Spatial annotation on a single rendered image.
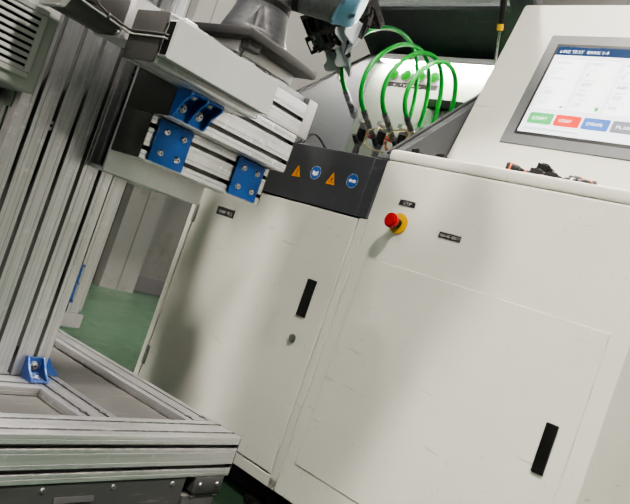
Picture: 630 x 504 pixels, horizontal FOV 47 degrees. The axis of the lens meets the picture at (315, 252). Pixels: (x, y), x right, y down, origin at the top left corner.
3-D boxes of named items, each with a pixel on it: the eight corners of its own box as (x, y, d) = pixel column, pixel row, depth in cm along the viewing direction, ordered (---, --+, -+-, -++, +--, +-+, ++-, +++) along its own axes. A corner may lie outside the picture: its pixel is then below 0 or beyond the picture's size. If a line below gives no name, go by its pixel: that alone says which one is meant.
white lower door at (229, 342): (132, 382, 226) (204, 176, 227) (138, 383, 228) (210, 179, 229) (267, 473, 182) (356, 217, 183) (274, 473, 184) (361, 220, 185)
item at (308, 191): (209, 177, 227) (226, 129, 227) (220, 181, 230) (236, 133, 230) (355, 216, 185) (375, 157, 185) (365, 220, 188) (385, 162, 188)
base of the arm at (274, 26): (251, 32, 145) (268, -14, 145) (202, 28, 155) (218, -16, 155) (296, 64, 157) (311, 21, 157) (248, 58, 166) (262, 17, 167)
